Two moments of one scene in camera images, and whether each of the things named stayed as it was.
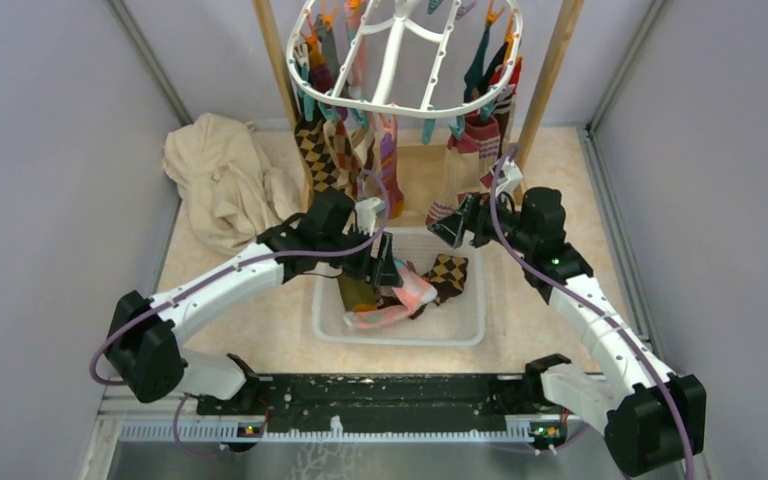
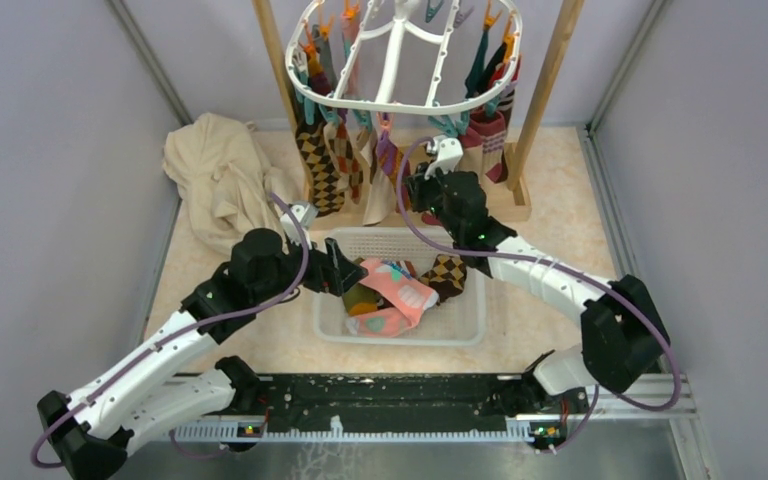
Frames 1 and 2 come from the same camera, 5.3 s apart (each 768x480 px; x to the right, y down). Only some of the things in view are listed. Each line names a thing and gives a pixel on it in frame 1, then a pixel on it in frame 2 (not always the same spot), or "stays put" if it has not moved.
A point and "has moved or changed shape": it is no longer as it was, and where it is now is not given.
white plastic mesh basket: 456,320 stays put
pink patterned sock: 414,291 has moved or changed shape
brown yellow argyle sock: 448,275 stays put
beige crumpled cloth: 232,195 stays put
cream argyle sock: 343,157 stays put
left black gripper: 386,273 to 345,273
